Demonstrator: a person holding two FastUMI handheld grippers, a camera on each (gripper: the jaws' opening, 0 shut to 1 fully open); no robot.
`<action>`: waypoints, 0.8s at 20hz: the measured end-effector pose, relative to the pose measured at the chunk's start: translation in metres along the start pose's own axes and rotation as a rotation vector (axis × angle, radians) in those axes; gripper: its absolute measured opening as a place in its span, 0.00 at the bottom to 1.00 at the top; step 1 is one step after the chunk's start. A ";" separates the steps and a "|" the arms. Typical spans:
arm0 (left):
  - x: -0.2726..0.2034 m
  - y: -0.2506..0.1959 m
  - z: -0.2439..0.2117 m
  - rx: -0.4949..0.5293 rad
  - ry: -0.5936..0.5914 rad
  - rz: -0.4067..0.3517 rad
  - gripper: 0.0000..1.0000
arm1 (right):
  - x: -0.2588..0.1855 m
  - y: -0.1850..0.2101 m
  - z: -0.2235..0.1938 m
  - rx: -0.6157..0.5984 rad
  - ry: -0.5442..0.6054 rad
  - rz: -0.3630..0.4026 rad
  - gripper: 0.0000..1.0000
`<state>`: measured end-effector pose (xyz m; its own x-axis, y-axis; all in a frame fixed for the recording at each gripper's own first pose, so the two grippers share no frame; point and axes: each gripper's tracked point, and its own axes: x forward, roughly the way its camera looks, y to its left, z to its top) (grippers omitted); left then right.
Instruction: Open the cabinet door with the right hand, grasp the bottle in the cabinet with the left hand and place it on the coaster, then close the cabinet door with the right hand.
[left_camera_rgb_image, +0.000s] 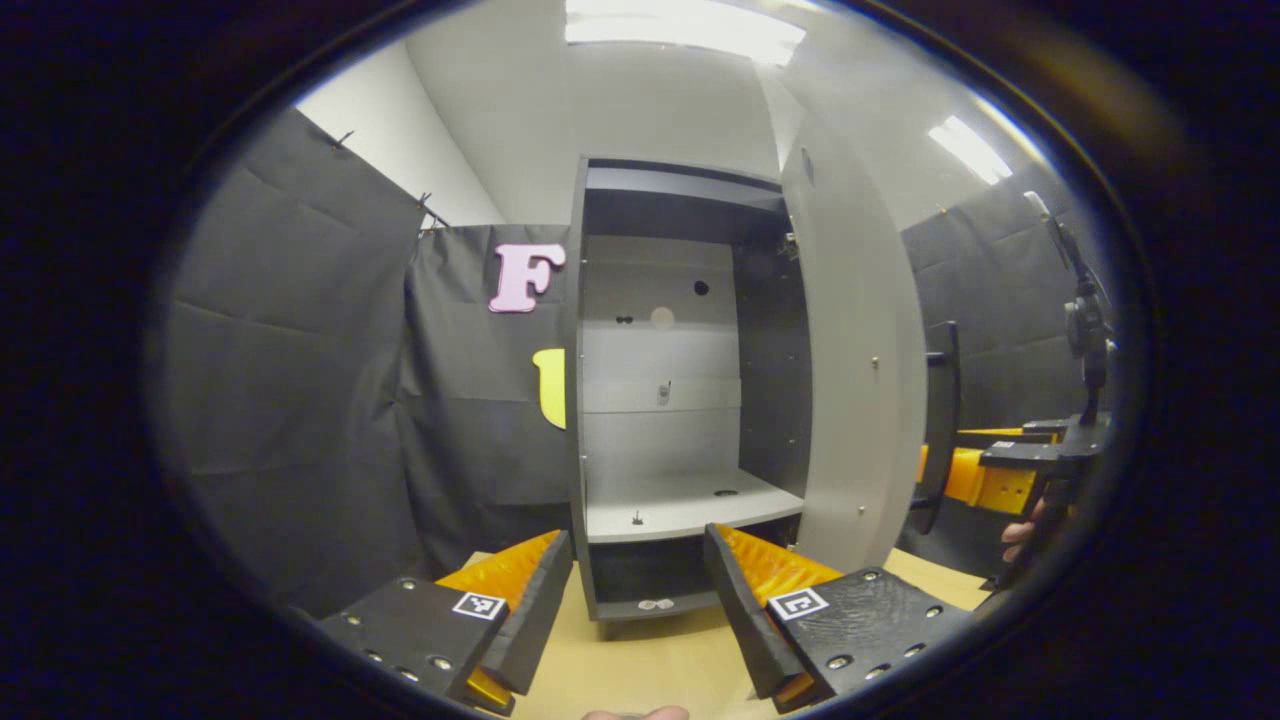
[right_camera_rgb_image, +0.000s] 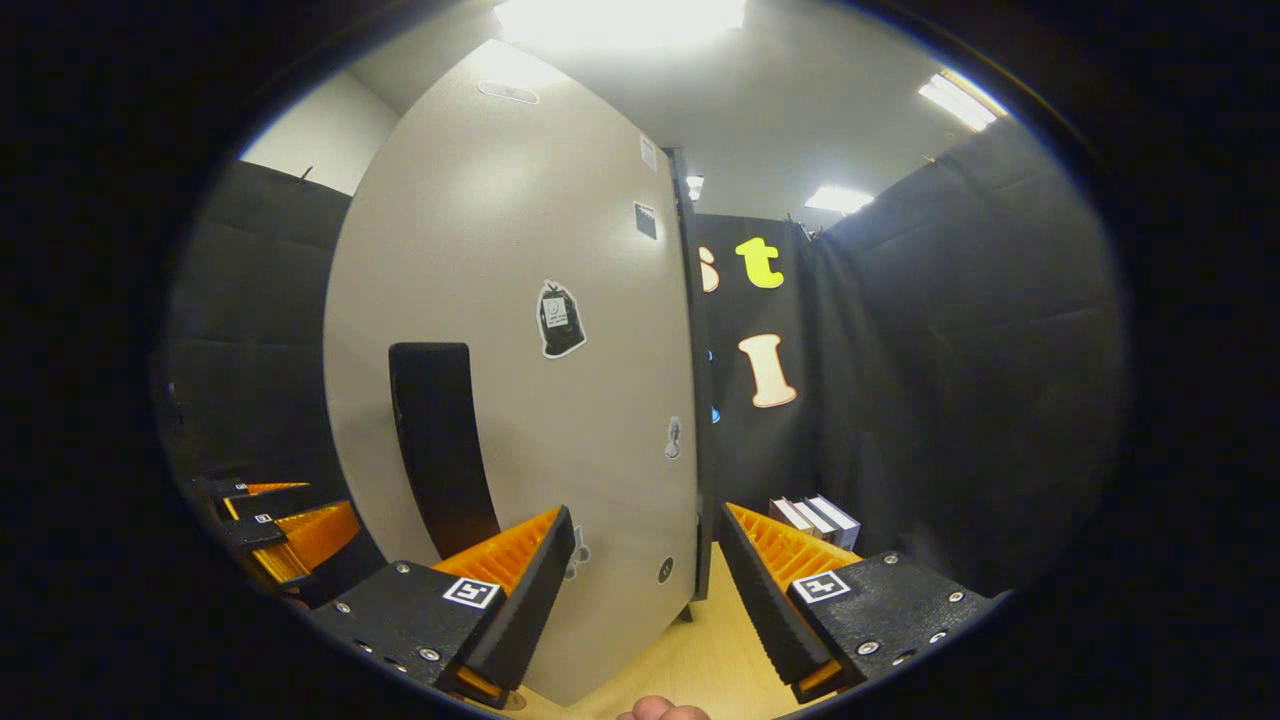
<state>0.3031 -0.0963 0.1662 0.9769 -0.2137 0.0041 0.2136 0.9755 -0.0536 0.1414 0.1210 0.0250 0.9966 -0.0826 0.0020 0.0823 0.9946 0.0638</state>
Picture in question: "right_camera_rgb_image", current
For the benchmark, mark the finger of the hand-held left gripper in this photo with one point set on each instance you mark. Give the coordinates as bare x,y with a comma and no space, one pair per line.
250,535
275,503

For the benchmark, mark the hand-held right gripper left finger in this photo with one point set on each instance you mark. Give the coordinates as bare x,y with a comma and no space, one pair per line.
530,600

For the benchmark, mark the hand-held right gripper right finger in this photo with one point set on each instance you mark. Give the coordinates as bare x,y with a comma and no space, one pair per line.
760,610

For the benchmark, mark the grey cabinet door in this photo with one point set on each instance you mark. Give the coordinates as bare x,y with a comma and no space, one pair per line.
500,200

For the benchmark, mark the white-edged book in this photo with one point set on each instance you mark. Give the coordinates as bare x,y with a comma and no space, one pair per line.
818,522
838,520
790,515

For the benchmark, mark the black backdrop cloth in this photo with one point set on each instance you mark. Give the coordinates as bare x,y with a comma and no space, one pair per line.
950,350

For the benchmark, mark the ceiling light panel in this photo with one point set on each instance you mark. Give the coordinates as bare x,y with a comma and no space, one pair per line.
840,199
960,100
695,187
620,18

